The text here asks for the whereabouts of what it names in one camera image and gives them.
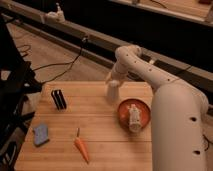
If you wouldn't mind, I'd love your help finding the orange toy carrot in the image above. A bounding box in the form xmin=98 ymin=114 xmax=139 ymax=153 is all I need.
xmin=74 ymin=129 xmax=90 ymax=163

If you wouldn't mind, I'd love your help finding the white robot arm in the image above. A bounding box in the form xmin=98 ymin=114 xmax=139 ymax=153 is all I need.
xmin=108 ymin=45 xmax=208 ymax=171

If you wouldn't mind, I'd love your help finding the black floor cable left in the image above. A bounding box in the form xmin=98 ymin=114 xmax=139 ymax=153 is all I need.
xmin=15 ymin=37 xmax=88 ymax=84

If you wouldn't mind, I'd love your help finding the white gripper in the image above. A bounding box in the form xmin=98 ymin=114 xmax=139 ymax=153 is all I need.
xmin=105 ymin=65 xmax=126 ymax=86

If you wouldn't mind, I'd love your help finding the white object on rail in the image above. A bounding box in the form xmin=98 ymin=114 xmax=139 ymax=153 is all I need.
xmin=45 ymin=3 xmax=65 ymax=22

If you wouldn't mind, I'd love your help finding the grey metal rail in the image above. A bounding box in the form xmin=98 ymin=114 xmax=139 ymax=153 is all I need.
xmin=0 ymin=0 xmax=213 ymax=105

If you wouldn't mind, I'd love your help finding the blue sponge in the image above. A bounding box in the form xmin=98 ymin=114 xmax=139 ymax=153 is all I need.
xmin=33 ymin=124 xmax=49 ymax=146

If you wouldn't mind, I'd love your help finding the black floor cables right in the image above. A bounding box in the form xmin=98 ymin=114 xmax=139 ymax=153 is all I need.
xmin=202 ymin=133 xmax=213 ymax=153

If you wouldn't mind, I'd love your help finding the black equipment stand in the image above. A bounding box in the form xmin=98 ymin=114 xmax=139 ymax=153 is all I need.
xmin=0 ymin=14 xmax=42 ymax=171

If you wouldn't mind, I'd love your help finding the white bottle on plate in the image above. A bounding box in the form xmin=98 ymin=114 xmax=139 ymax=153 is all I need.
xmin=129 ymin=104 xmax=142 ymax=133

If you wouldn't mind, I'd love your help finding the orange round plate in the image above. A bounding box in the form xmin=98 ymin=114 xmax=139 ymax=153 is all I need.
xmin=117 ymin=99 xmax=151 ymax=132

